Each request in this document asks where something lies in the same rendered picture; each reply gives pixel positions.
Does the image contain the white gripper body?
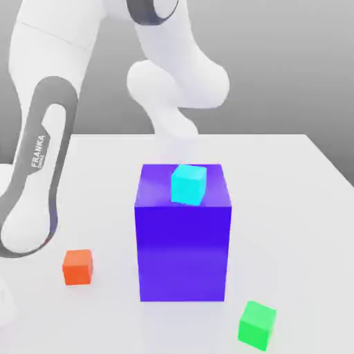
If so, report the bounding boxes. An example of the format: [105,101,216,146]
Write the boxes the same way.
[0,278,17,325]

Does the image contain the small orange cube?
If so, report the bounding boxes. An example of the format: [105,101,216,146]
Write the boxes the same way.
[62,249,94,286]

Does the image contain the small cyan cube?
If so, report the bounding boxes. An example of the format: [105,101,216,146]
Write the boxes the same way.
[170,164,207,207]

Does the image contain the large blue box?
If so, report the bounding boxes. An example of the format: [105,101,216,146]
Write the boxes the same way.
[134,163,232,303]

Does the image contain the small green cube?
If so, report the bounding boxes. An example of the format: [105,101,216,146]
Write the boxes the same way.
[237,300,277,353]

